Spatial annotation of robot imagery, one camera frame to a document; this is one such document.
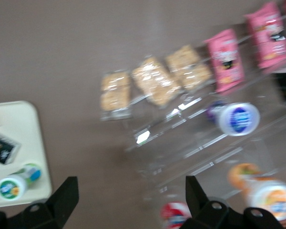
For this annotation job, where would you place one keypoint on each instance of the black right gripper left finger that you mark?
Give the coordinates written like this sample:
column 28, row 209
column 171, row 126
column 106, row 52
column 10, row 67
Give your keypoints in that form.
column 62, row 198

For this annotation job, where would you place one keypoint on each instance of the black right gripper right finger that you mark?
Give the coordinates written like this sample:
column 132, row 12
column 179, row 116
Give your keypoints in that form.
column 195, row 198

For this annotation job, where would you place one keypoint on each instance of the green gum bottle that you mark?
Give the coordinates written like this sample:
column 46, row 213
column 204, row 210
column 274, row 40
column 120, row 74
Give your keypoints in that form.
column 14, row 184

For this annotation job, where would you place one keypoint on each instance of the red gum bottle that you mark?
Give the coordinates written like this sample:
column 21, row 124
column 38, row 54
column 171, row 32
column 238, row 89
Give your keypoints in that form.
column 174, row 214

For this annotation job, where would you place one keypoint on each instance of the orange gum bottle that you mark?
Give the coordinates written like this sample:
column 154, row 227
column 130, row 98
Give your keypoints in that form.
column 269, row 195

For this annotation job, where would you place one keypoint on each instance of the white plastic tray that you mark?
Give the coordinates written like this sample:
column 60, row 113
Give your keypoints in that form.
column 21, row 124

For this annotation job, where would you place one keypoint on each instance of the purple gum bottle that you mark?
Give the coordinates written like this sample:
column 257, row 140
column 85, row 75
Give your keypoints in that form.
column 238, row 118

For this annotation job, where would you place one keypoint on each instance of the clear acrylic display stand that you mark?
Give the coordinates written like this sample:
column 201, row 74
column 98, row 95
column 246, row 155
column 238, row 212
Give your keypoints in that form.
column 171, row 148

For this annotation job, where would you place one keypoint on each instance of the black snack packet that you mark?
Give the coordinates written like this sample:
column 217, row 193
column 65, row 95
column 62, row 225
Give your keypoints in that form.
column 2, row 148

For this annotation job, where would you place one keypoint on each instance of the wrapped puffed rice bar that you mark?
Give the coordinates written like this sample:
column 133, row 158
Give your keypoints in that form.
column 115, row 95
column 188, row 66
column 155, row 82

